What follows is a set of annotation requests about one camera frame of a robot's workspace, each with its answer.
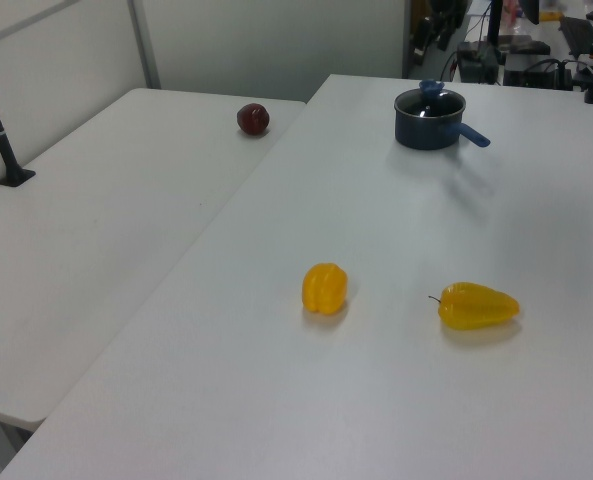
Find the glass lid with blue knob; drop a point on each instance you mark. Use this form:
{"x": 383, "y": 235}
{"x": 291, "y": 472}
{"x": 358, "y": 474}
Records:
{"x": 430, "y": 89}

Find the yellow bell pepper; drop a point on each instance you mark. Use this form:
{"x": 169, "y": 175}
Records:
{"x": 325, "y": 295}

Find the dark blue saucepan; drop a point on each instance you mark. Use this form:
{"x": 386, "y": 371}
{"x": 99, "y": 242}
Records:
{"x": 421, "y": 135}

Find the long yellow pepper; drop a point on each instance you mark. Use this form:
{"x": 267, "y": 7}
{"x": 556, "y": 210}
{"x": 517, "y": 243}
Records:
{"x": 478, "y": 307}

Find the black electronics box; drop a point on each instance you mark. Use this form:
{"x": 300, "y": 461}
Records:
{"x": 476, "y": 62}

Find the black monitor stand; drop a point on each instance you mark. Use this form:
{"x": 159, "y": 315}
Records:
{"x": 495, "y": 22}

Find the orange yellow tool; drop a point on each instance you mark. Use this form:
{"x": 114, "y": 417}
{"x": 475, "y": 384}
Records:
{"x": 550, "y": 17}

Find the black keyboard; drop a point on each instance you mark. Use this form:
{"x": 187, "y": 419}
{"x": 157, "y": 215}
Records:
{"x": 581, "y": 35}

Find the grey metal partition post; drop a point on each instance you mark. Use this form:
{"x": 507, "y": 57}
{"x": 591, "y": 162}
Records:
{"x": 145, "y": 45}

